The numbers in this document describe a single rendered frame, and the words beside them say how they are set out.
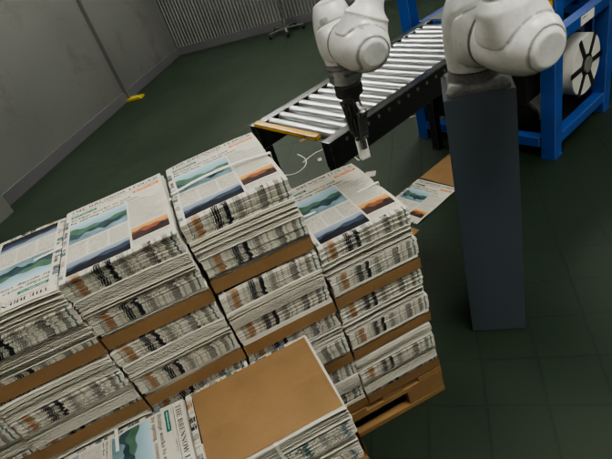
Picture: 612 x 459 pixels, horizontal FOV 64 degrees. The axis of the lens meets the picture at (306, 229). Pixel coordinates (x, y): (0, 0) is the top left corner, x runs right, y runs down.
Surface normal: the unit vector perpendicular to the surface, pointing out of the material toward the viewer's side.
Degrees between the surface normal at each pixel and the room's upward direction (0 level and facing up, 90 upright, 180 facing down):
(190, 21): 90
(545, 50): 96
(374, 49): 98
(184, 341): 90
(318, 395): 0
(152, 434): 1
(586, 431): 0
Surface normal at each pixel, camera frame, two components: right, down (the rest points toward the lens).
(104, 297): 0.33, 0.46
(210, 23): -0.18, 0.60
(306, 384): -0.28, -0.79
